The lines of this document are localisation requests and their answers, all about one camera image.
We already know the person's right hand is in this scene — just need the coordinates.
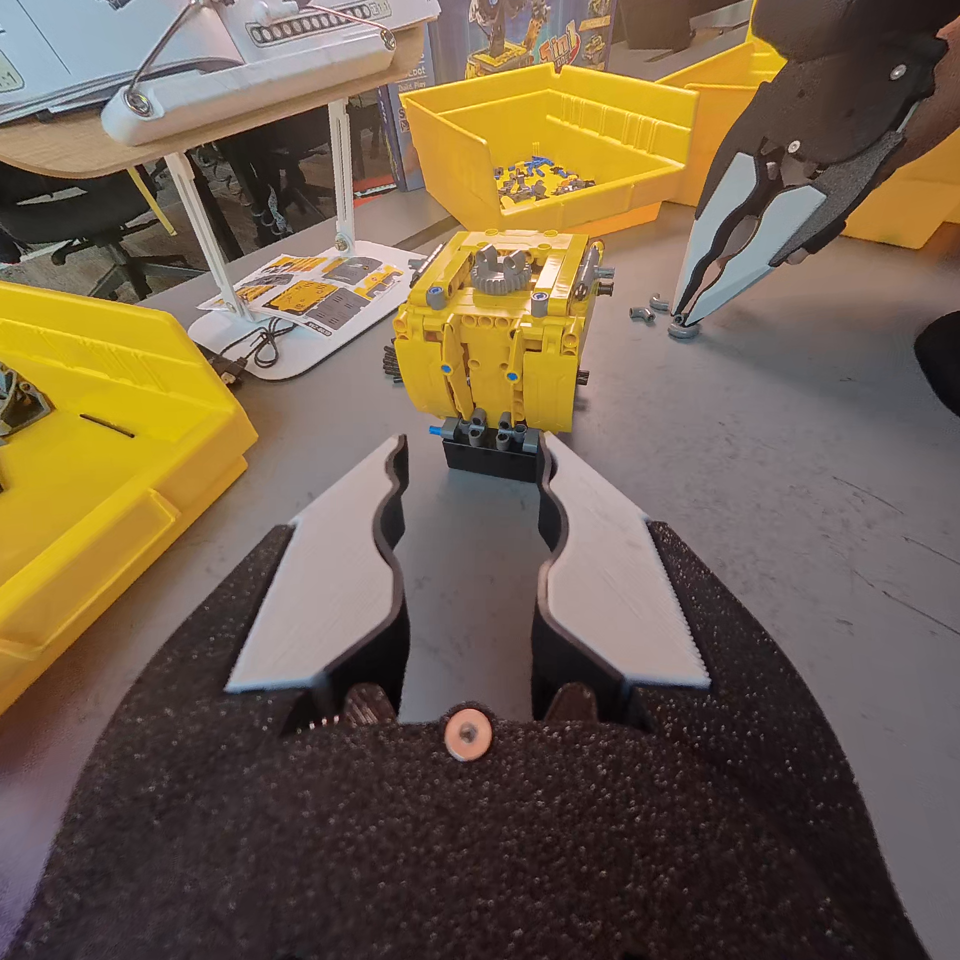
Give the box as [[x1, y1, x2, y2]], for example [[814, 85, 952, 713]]
[[888, 30, 960, 179]]

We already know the black cable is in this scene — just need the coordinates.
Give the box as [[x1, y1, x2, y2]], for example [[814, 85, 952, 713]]
[[206, 318, 297, 387]]

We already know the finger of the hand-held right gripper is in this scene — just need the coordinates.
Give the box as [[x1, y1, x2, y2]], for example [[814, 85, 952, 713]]
[[671, 152, 764, 318], [684, 182, 831, 327]]

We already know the yellow plastic bin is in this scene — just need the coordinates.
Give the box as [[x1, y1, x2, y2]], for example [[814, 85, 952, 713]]
[[0, 281, 260, 714], [399, 63, 700, 237], [658, 37, 960, 250]]

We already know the black office chair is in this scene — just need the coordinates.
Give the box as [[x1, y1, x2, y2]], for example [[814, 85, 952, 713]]
[[0, 161, 204, 301]]

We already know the yellow and grey sticker sheet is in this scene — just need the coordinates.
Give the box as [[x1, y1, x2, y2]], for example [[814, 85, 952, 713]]
[[198, 253, 410, 340]]

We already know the pile of small lego pieces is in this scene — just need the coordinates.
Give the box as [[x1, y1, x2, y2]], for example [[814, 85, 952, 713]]
[[491, 153, 600, 200]]

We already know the blue and grey lego assembly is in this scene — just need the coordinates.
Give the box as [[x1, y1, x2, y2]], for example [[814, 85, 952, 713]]
[[0, 361, 55, 440]]

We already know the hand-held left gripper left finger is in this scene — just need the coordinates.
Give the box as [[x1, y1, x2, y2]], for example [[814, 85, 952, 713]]
[[225, 433, 411, 695]]

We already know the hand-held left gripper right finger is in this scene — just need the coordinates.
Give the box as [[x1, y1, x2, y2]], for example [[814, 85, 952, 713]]
[[534, 432, 713, 690]]

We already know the lego instruction booklet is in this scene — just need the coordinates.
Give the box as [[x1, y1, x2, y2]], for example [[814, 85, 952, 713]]
[[0, 0, 444, 125]]

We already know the yellow lego model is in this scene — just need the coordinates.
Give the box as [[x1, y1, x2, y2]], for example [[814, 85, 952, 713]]
[[391, 228, 610, 483]]

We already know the white and wood book stand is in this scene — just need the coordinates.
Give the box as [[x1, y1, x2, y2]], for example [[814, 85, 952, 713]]
[[0, 0, 444, 382]]

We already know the blue robot kit box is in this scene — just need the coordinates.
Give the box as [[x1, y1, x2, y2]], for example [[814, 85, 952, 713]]
[[378, 0, 624, 192]]

